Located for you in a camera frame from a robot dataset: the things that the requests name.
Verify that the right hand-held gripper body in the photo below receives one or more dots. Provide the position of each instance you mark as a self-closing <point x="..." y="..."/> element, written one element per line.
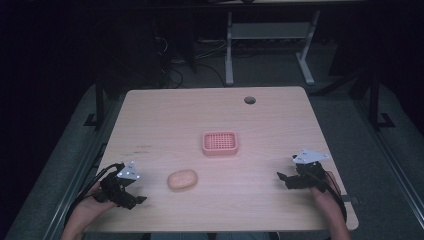
<point x="310" y="175"/>

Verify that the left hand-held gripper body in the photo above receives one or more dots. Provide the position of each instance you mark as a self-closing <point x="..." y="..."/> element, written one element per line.
<point x="115" y="190"/>

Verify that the peach oval soap bar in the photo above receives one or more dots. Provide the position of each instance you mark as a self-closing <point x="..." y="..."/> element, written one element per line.
<point x="182" y="180"/>

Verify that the pink perforated soap dish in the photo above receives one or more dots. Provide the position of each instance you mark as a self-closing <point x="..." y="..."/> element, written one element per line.
<point x="220" y="143"/>

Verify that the person's right hand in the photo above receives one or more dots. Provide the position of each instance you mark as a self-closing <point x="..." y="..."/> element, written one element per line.
<point x="325" y="198"/>

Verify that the person's left hand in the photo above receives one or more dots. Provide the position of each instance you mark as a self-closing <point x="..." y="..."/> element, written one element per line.
<point x="90" y="206"/>

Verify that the black metal stand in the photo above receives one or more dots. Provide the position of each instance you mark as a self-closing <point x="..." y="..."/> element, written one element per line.
<point x="99" y="100"/>
<point x="375" y="100"/>

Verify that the white metal desk frame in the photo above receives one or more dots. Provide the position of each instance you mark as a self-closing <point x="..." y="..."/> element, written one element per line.
<point x="266" y="30"/>

